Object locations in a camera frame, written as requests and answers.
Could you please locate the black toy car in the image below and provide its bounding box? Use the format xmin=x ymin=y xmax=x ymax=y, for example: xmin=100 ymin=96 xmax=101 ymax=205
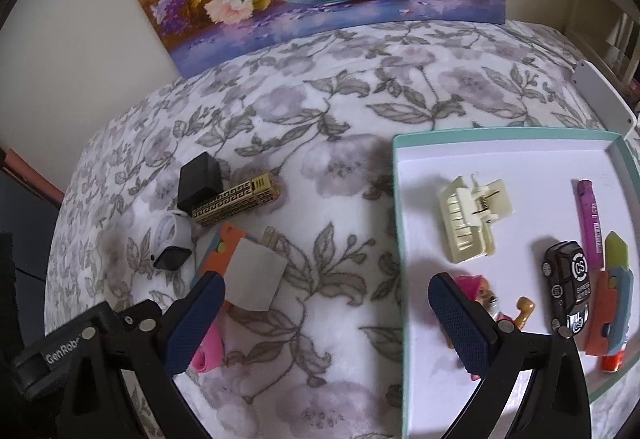
xmin=542 ymin=240 xmax=596 ymax=336

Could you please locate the white shelf unit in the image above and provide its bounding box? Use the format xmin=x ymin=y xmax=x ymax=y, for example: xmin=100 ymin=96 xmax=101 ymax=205
xmin=575 ymin=0 xmax=640 ymax=85

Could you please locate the cream hair claw clip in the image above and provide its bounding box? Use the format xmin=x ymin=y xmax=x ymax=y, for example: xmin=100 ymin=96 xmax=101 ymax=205
xmin=439 ymin=174 xmax=516 ymax=264

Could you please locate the white wall charger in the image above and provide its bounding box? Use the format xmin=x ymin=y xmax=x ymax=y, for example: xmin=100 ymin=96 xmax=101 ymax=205
xmin=222 ymin=226 xmax=287 ymax=312

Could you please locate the purple lighter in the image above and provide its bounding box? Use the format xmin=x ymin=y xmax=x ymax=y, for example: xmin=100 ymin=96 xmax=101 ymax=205
xmin=576 ymin=179 xmax=609 ymax=270

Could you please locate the teal shallow cardboard tray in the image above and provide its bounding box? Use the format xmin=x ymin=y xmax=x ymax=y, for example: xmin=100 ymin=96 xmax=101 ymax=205
xmin=391 ymin=126 xmax=640 ymax=439

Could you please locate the small pink doll toy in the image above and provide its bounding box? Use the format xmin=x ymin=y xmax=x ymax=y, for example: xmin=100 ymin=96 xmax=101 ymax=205
xmin=450 ymin=274 xmax=536 ymax=351

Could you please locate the blue toy knife green blade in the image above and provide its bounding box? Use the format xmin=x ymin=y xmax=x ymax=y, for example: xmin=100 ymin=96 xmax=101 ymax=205
xmin=582 ymin=231 xmax=636 ymax=358

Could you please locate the orange toy knife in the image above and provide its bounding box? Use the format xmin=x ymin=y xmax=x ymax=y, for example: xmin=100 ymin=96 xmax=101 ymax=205
xmin=190 ymin=223 xmax=251 ymax=291

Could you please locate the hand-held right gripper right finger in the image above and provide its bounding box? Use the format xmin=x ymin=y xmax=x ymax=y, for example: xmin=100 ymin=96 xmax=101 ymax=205
xmin=428 ymin=271 xmax=592 ymax=439

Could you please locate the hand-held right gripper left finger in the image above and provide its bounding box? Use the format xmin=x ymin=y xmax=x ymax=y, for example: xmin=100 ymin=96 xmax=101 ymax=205
xmin=59 ymin=270 xmax=227 ymax=439

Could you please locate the gold patterned lighter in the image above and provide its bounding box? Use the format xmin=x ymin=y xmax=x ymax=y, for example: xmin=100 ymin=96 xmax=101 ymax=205
xmin=191 ymin=172 xmax=281 ymax=226

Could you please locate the white smartwatch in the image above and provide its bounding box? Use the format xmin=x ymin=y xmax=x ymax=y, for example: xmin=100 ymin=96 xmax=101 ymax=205
xmin=148 ymin=212 xmax=195 ymax=270

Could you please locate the pink rubber band strap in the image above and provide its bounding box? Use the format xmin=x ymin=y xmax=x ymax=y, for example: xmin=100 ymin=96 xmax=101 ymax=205
xmin=187 ymin=319 xmax=224 ymax=374

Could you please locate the orange white glue bottle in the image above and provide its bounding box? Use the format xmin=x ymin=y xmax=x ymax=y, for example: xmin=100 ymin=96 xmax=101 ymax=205
xmin=600 ymin=348 xmax=627 ymax=373

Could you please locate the grey floral blanket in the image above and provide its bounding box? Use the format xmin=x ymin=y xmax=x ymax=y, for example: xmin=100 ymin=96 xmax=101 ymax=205
xmin=45 ymin=19 xmax=640 ymax=439

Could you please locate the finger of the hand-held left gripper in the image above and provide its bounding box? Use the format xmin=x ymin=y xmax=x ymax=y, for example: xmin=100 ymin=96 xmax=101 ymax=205
xmin=114 ymin=299 xmax=164 ymax=327

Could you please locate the small black cube box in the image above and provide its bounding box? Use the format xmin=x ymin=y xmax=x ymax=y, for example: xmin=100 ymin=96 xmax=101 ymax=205
xmin=177 ymin=152 xmax=224 ymax=215

